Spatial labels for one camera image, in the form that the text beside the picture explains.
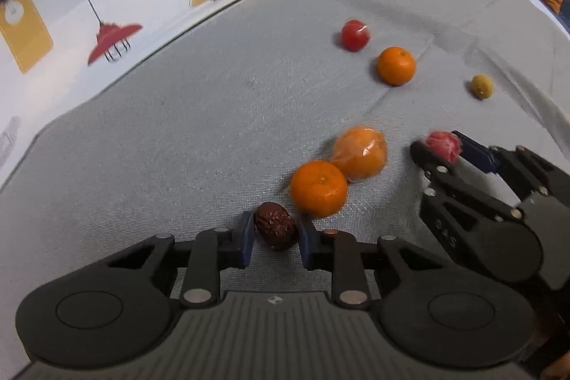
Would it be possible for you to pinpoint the small yellow-green round fruit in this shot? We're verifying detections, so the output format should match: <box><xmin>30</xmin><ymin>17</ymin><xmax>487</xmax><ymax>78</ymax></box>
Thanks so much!
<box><xmin>471</xmin><ymin>74</ymin><xmax>494</xmax><ymax>100</ymax></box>

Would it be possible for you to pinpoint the dried brown red date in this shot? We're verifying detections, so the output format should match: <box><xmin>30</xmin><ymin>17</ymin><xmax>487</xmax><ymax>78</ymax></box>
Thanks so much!
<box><xmin>254</xmin><ymin>202</ymin><xmax>298</xmax><ymax>253</ymax></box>

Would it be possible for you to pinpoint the bare orange mandarin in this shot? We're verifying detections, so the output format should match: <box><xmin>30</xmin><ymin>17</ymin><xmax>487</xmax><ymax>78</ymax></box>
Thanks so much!
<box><xmin>290</xmin><ymin>160</ymin><xmax>348</xmax><ymax>219</ymax></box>
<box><xmin>377</xmin><ymin>46</ymin><xmax>416</xmax><ymax>86</ymax></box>

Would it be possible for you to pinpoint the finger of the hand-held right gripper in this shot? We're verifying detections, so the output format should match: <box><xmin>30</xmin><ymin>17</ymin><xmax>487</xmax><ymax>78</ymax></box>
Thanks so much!
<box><xmin>451</xmin><ymin>130</ymin><xmax>568</xmax><ymax>205</ymax></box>
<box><xmin>410</xmin><ymin>140</ymin><xmax>526</xmax><ymax>258</ymax></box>

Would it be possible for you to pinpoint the plastic-wrapped orange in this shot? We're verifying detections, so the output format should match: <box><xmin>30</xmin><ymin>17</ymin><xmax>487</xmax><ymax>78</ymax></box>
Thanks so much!
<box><xmin>330</xmin><ymin>125</ymin><xmax>388</xmax><ymax>182</ymax></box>

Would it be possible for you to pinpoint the red round fruit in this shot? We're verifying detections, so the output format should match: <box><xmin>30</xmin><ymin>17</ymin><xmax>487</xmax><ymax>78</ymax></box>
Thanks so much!
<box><xmin>425</xmin><ymin>131</ymin><xmax>463</xmax><ymax>164</ymax></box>
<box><xmin>341</xmin><ymin>19</ymin><xmax>371</xmax><ymax>52</ymax></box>

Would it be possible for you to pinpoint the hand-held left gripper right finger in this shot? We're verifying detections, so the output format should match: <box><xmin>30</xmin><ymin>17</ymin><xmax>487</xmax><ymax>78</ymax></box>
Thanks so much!
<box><xmin>297</xmin><ymin>214</ymin><xmax>446</xmax><ymax>309</ymax></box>

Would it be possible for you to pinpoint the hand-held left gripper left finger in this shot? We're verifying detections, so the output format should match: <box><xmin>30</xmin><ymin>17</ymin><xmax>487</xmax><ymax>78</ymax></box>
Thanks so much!
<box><xmin>107</xmin><ymin>211</ymin><xmax>255</xmax><ymax>309</ymax></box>

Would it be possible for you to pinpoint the grey fabric mat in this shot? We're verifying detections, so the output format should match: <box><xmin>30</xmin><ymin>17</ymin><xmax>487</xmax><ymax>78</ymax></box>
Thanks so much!
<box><xmin>0</xmin><ymin>0</ymin><xmax>570</xmax><ymax>380</ymax></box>

